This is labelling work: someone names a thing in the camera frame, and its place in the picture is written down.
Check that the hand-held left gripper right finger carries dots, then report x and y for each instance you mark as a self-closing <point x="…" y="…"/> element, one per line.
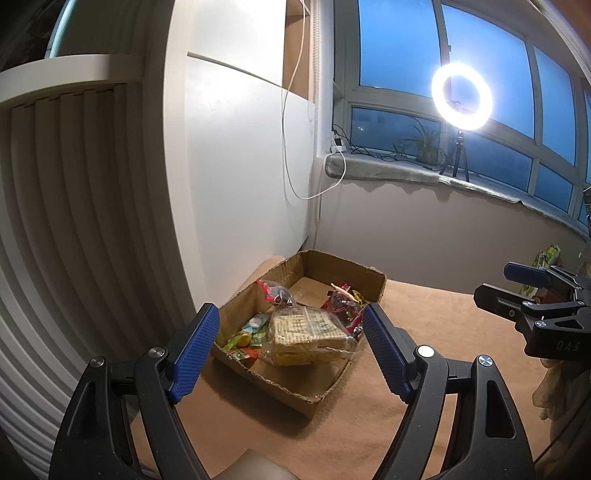
<point x="385" y="355"/>

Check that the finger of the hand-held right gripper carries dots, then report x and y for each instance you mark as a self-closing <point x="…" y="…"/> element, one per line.
<point x="521" y="272"/>
<point x="498" y="300"/>

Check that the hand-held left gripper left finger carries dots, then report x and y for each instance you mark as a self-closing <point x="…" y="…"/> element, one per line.
<point x="194" y="350"/>

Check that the dark green candy packet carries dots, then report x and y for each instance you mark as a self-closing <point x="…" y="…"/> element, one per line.
<point x="238" y="341"/>

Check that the red white snack packet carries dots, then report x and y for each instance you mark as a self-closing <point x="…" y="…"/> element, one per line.
<point x="244" y="355"/>

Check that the round dark red snack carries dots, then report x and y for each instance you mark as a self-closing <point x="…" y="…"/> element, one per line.
<point x="339" y="304"/>

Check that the round green candy packet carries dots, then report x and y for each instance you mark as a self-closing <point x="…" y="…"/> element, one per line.
<point x="256" y="321"/>

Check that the clear-wrapped bread packet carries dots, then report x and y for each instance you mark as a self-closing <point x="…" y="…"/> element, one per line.
<point x="304" y="332"/>

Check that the red clear candy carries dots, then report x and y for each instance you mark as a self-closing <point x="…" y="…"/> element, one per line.
<point x="277" y="293"/>

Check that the cardboard box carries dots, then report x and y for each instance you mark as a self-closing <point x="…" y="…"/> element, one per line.
<point x="323" y="267"/>

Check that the person's right hand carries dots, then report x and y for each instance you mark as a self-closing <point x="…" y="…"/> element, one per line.
<point x="551" y="387"/>

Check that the green printed bag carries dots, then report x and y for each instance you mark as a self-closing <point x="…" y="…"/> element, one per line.
<point x="549" y="256"/>

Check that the black tripod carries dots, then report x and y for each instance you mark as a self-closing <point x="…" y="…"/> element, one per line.
<point x="457" y="152"/>

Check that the potted plant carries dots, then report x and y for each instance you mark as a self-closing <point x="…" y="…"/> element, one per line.
<point x="425" y="150"/>

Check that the white ribbed panel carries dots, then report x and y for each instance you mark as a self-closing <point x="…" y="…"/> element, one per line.
<point x="69" y="230"/>

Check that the grey windowsill cover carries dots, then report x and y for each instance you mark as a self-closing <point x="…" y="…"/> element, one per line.
<point x="383" y="168"/>

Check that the white wardrobe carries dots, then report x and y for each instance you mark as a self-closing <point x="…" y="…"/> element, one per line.
<point x="231" y="161"/>

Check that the white power strip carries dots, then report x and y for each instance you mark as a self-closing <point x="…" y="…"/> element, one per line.
<point x="337" y="148"/>

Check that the large window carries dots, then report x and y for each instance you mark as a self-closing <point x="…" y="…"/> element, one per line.
<point x="397" y="46"/>

